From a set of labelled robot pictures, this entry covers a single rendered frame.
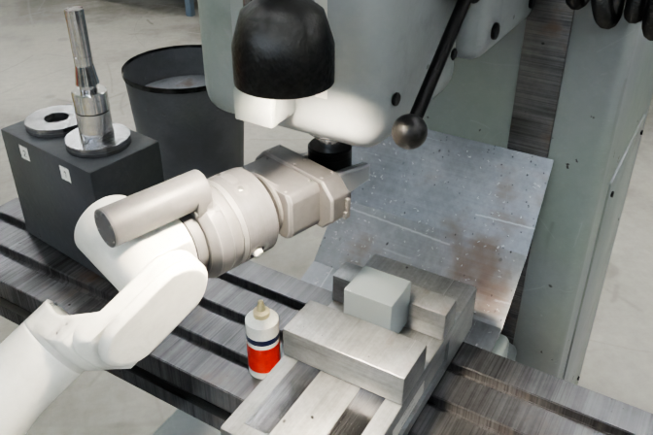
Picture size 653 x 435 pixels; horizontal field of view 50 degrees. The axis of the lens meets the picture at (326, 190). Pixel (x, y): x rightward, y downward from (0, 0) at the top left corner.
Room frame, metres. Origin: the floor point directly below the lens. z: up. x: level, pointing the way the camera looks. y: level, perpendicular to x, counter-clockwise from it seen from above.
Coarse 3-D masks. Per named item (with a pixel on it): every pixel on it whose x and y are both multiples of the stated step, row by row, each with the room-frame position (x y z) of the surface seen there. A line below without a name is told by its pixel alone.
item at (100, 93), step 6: (72, 90) 0.89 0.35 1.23; (78, 90) 0.88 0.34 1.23; (96, 90) 0.88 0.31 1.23; (102, 90) 0.88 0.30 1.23; (72, 96) 0.87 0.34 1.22; (78, 96) 0.87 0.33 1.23; (84, 96) 0.87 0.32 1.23; (90, 96) 0.87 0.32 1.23; (96, 96) 0.87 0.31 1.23; (102, 96) 0.88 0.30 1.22; (78, 102) 0.87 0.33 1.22; (84, 102) 0.86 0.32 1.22; (90, 102) 0.87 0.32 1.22
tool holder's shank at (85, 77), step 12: (72, 12) 0.88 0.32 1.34; (84, 12) 0.89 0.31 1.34; (72, 24) 0.88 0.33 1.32; (84, 24) 0.88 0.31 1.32; (72, 36) 0.88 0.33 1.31; (84, 36) 0.88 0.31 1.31; (72, 48) 0.88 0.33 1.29; (84, 48) 0.88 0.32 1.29; (84, 60) 0.88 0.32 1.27; (84, 72) 0.88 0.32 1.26; (84, 84) 0.87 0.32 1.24; (96, 84) 0.89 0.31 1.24
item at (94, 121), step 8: (80, 104) 0.87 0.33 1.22; (88, 104) 0.87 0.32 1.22; (96, 104) 0.87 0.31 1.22; (104, 104) 0.88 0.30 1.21; (80, 112) 0.87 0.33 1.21; (88, 112) 0.86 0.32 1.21; (96, 112) 0.87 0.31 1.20; (104, 112) 0.88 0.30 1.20; (80, 120) 0.87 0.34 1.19; (88, 120) 0.87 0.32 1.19; (96, 120) 0.87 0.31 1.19; (104, 120) 0.87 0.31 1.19; (112, 120) 0.89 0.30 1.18; (80, 128) 0.87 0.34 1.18; (88, 128) 0.87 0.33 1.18; (96, 128) 0.87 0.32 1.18; (104, 128) 0.87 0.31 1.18; (112, 128) 0.89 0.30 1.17; (80, 136) 0.87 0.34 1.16; (88, 136) 0.87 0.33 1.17; (96, 136) 0.87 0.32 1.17; (104, 136) 0.87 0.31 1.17; (112, 136) 0.88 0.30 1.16
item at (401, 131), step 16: (464, 0) 0.60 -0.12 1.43; (464, 16) 0.60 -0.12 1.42; (448, 32) 0.58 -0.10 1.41; (448, 48) 0.57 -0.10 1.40; (432, 64) 0.56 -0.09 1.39; (432, 80) 0.55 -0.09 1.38; (416, 112) 0.53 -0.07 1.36; (400, 128) 0.51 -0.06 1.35; (416, 128) 0.51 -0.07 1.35; (400, 144) 0.51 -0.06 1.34; (416, 144) 0.51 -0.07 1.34
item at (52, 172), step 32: (32, 128) 0.91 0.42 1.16; (64, 128) 0.91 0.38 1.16; (128, 128) 0.91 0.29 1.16; (32, 160) 0.89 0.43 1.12; (64, 160) 0.84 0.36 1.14; (96, 160) 0.84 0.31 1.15; (128, 160) 0.85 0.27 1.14; (160, 160) 0.90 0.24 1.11; (32, 192) 0.91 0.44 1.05; (64, 192) 0.85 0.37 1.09; (96, 192) 0.81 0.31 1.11; (128, 192) 0.85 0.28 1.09; (32, 224) 0.92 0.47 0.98; (64, 224) 0.86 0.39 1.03
